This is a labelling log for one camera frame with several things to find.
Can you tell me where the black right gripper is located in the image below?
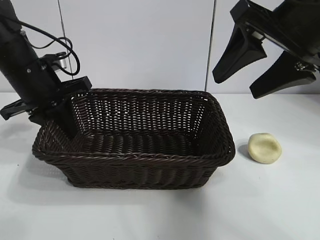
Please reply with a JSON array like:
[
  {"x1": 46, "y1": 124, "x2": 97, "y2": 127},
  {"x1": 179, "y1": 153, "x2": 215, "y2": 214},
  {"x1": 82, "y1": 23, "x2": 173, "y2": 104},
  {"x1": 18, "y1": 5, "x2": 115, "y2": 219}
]
[{"x1": 211, "y1": 0, "x2": 320, "y2": 100}]

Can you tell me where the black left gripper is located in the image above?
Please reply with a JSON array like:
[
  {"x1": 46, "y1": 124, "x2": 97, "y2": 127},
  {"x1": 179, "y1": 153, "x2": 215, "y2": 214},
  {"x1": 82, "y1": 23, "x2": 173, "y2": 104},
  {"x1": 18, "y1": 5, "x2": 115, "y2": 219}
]
[{"x1": 0, "y1": 56, "x2": 92, "y2": 139}]

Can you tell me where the pale yellow egg yolk pastry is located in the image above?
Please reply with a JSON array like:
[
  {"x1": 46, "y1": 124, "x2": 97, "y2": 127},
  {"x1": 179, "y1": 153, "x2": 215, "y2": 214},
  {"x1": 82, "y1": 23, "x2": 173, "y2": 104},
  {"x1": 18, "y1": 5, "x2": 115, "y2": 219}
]
[{"x1": 247, "y1": 132, "x2": 283, "y2": 165}]

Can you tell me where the dark brown wicker basket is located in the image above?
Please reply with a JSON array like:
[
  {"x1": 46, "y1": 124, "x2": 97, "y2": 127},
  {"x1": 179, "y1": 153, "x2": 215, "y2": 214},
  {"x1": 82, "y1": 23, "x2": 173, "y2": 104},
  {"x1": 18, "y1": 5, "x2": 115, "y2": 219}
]
[{"x1": 31, "y1": 87, "x2": 237, "y2": 192}]

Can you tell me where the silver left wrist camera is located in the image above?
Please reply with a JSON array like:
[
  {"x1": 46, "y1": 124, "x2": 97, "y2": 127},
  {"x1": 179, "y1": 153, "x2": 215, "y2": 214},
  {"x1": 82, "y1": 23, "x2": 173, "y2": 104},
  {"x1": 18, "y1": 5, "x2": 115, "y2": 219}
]
[{"x1": 41, "y1": 51, "x2": 70, "y2": 75}]

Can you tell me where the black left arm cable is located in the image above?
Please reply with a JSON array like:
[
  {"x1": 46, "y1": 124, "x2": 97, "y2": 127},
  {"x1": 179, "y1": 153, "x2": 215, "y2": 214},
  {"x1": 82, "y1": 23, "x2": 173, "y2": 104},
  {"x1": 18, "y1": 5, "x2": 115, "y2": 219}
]
[{"x1": 18, "y1": 21, "x2": 81, "y2": 76}]

